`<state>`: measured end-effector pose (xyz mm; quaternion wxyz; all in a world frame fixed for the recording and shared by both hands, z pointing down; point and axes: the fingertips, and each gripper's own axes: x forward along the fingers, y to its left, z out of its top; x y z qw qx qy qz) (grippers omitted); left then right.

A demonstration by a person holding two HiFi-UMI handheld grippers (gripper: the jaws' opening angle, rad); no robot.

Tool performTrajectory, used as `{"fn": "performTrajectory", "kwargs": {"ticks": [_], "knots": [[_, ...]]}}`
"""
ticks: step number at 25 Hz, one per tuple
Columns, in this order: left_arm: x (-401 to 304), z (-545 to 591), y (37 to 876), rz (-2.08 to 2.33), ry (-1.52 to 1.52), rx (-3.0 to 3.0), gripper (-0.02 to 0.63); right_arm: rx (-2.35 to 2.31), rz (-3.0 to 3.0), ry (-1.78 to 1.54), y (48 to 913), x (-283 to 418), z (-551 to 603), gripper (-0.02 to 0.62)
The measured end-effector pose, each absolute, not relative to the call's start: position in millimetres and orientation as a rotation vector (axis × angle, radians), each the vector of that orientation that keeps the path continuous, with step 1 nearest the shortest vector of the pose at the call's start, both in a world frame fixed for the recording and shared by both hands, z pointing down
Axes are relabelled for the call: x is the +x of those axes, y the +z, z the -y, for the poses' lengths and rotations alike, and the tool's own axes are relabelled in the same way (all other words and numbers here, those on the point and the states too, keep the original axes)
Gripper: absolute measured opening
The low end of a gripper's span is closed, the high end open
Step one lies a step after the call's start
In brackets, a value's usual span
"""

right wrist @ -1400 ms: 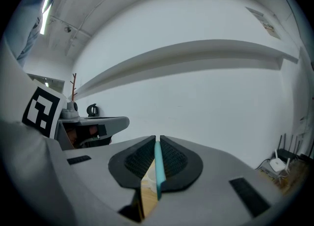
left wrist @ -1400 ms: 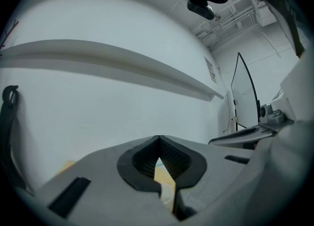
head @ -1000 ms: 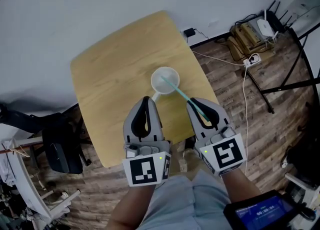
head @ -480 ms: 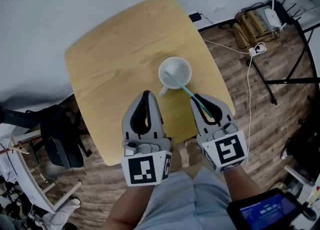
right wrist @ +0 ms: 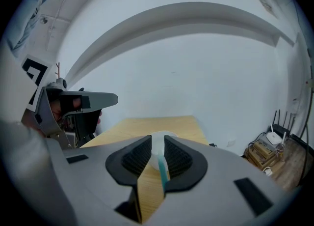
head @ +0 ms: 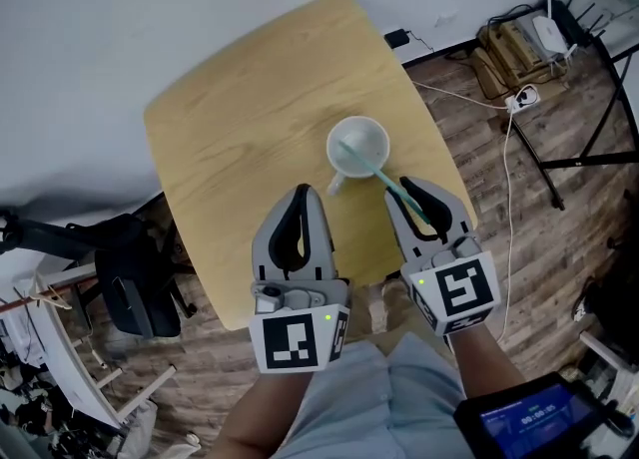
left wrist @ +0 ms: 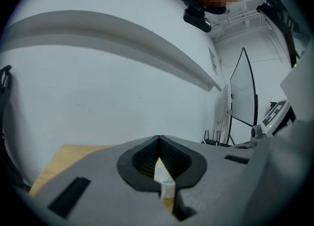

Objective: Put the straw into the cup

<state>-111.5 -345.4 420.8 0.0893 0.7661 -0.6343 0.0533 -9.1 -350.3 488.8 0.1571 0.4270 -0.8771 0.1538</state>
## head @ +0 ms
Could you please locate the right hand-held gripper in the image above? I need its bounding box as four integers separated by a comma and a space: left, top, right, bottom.
383, 176, 502, 338

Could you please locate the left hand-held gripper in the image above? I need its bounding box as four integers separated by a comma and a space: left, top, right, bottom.
248, 183, 351, 375

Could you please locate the light green stick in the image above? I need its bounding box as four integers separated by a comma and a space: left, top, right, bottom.
337, 141, 432, 226

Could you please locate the white mug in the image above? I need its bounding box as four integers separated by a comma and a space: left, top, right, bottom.
325, 116, 391, 197

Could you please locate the person's left forearm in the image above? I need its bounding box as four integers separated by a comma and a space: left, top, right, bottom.
213, 370, 315, 459

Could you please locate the person's right forearm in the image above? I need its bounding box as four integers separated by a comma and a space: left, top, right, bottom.
447, 324, 526, 401

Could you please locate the black metal stand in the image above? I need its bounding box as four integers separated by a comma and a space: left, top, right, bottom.
509, 31, 639, 213

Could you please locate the white power strip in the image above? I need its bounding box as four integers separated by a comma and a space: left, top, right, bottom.
503, 84, 541, 113

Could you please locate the black office chair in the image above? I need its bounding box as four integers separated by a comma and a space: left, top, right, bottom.
0, 192, 198, 341
573, 236, 639, 366

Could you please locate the stack of cardboard boxes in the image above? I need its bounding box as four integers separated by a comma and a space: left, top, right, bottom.
472, 15, 558, 100

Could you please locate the black power adapter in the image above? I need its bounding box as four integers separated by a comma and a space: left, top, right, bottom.
383, 27, 411, 49

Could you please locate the black wrist-mounted screen device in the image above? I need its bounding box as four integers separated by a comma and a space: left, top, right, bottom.
452, 371, 636, 459

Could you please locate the white router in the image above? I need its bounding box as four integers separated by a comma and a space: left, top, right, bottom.
530, 0, 573, 68

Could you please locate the black router with antennas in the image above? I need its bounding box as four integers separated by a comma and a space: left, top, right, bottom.
547, 0, 609, 52

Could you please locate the cluttered white shelf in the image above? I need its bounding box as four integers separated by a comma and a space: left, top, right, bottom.
0, 296, 69, 459

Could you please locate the white power cable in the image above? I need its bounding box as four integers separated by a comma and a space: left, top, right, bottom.
408, 78, 520, 344

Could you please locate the white panel with wooden frame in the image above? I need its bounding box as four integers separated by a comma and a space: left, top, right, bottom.
0, 269, 179, 431

